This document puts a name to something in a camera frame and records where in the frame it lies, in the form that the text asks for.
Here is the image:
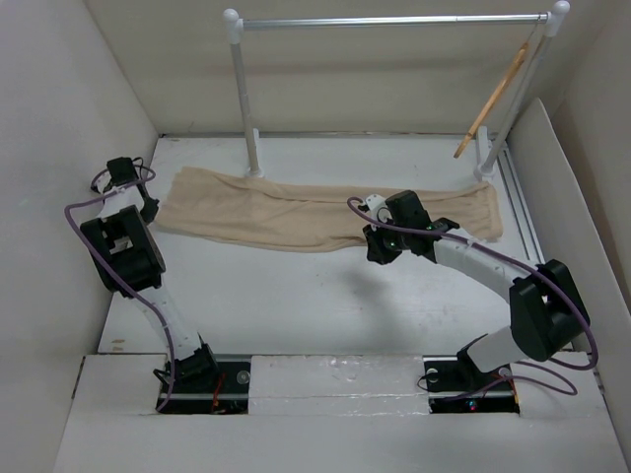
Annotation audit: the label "aluminium rail right side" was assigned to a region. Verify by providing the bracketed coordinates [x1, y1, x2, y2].
[497, 144, 544, 263]

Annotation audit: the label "beige trousers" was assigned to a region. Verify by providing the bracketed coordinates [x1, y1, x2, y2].
[154, 166, 505, 254]

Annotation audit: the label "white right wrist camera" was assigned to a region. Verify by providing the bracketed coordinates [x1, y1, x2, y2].
[363, 194, 391, 224]

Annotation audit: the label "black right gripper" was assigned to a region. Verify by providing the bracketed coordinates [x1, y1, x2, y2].
[362, 215, 409, 265]

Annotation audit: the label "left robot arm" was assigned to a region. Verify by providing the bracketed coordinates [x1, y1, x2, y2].
[75, 157, 220, 392]

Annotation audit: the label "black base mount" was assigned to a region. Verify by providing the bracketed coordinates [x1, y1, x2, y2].
[417, 356, 520, 414]
[154, 358, 251, 415]

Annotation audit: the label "white clothes rack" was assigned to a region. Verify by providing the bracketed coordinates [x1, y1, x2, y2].
[223, 1, 571, 181]

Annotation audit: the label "wooden clothes hanger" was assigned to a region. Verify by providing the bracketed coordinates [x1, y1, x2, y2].
[453, 40, 529, 159]

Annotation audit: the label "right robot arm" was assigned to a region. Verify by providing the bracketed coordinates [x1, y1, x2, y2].
[347, 190, 598, 397]

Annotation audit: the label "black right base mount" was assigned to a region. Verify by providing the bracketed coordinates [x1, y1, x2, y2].
[417, 356, 520, 414]

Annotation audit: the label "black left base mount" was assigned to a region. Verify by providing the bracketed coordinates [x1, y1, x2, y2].
[154, 358, 251, 415]

